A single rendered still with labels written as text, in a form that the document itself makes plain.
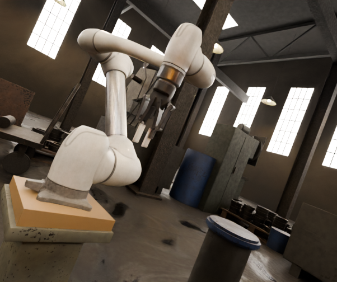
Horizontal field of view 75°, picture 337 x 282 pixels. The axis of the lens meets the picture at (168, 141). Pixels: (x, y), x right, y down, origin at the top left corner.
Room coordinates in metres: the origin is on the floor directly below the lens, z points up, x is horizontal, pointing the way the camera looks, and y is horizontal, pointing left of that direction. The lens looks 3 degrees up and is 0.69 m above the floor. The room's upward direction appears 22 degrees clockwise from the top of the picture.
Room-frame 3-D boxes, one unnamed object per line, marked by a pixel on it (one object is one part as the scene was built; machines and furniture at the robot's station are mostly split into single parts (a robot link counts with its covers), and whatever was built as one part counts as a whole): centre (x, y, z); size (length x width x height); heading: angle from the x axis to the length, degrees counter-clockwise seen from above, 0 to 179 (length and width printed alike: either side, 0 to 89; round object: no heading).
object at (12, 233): (0.81, 0.28, 0.33); 0.32 x 0.32 x 0.04; 41
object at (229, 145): (3.98, -1.09, 0.75); 0.70 x 0.48 x 1.50; 128
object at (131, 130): (3.67, 0.44, 0.43); 1.23 x 0.93 x 0.87; 126
